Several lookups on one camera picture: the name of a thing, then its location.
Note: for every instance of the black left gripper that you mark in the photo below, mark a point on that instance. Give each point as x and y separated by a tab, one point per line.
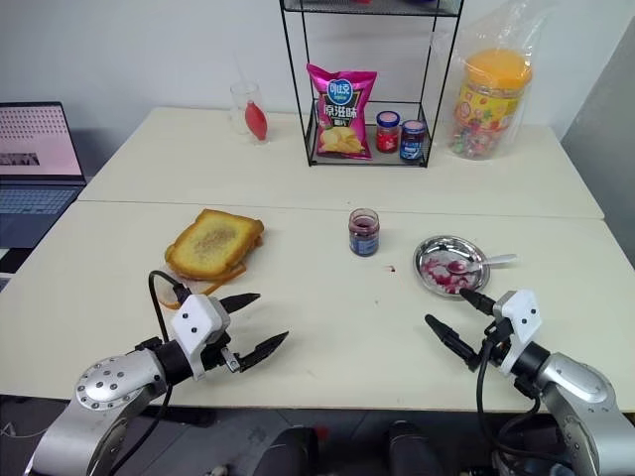
218	353

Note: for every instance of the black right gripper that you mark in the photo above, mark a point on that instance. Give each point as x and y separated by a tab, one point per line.
496	342

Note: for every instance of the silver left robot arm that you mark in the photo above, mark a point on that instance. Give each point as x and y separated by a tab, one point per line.
109	378

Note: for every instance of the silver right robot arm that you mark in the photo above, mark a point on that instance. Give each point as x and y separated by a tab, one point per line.
580	389

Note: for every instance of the bread slice with orange crust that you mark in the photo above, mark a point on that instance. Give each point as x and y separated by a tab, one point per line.
225	276

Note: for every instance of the toasted bread slice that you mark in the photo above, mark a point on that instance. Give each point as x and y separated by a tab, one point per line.
213	243

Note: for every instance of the open blue jam jar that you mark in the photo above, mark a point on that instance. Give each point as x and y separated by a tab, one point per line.
363	235

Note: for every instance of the blue lid jar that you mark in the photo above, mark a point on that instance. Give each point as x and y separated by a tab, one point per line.
412	144

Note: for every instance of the red lid jar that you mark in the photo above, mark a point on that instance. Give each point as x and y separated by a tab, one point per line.
388	134

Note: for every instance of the round metal plate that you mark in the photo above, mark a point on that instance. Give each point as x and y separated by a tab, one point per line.
446	277

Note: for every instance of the white spoon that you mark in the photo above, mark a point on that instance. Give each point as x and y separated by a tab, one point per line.
488	261

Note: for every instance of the dark rounded shape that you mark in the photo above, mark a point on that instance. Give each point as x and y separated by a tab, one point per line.
414	448
295	451

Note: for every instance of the red rubber bulb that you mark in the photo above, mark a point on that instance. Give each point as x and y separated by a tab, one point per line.
255	119

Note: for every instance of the candy jar with orange lid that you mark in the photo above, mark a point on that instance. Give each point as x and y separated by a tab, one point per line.
488	104

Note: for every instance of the clear drinking glass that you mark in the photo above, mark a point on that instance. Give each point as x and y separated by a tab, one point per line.
238	106

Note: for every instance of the pink potato chips bag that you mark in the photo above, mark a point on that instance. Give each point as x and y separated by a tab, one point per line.
341	119

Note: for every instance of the laptop computer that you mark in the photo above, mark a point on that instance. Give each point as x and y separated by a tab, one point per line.
35	149

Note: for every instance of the candy jar in plastic bag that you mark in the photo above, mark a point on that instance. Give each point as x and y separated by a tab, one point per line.
516	30

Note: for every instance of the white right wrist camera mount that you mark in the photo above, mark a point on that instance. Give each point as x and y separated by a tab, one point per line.
521	317

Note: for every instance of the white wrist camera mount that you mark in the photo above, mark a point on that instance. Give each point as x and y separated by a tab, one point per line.
521	317
196	322

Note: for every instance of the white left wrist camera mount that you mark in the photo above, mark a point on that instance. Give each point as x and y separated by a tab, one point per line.
196	322

